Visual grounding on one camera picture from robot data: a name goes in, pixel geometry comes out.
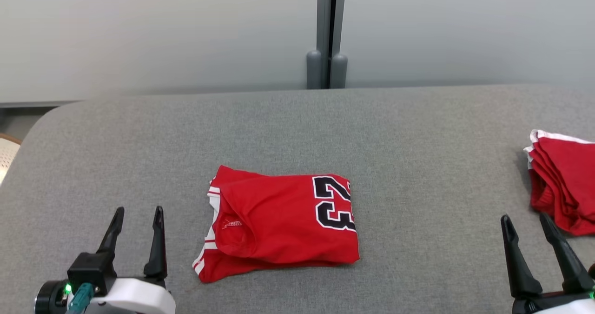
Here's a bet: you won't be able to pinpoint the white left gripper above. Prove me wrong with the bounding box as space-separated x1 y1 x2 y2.
91 206 177 314

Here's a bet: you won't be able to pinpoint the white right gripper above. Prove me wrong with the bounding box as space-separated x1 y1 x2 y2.
501 213 595 314

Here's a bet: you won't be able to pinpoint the red shorts with white stripe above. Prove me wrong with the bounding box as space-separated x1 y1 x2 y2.
524 129 595 236

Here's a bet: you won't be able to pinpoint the red jersey with white trim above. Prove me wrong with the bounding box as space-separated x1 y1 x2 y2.
192 165 361 284

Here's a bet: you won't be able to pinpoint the beige perforated laundry basket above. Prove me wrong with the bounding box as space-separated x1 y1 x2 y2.
0 134 22 185

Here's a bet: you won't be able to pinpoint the teal cable connector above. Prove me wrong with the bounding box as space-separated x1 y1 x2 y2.
66 282 96 314

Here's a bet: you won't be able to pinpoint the grey cylinder post foot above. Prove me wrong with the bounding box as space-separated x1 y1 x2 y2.
331 53 349 89
306 50 323 90

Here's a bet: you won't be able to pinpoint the grey vertical frame post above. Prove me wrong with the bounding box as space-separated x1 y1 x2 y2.
317 0 347 89

